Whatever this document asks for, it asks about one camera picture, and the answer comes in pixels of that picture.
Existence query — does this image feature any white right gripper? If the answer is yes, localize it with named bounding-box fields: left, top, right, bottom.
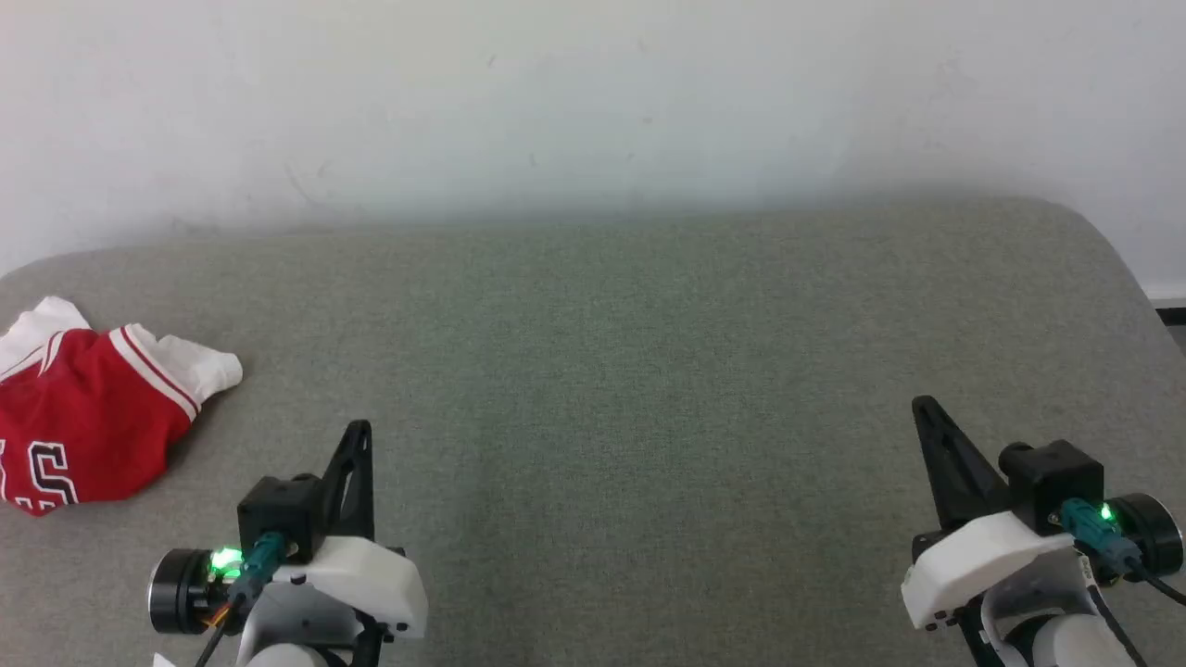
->
left=901, top=396, right=1080, bottom=632

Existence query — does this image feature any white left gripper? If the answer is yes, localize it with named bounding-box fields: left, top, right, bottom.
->
left=271, top=420, right=430, bottom=640

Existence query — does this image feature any red and white sports jersey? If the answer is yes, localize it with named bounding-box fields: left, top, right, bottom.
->
left=0, top=296, right=244, bottom=516

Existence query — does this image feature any grey fabric sofa seat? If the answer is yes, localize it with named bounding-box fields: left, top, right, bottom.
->
left=0, top=195, right=1186, bottom=667

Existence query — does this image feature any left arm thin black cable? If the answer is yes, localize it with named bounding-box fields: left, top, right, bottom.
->
left=193, top=532, right=290, bottom=667

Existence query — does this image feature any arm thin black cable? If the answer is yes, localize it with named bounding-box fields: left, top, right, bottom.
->
left=1059, top=498, right=1186, bottom=609
left=193, top=532, right=290, bottom=667

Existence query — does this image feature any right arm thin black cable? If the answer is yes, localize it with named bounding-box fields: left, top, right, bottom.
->
left=1059, top=498, right=1186, bottom=609

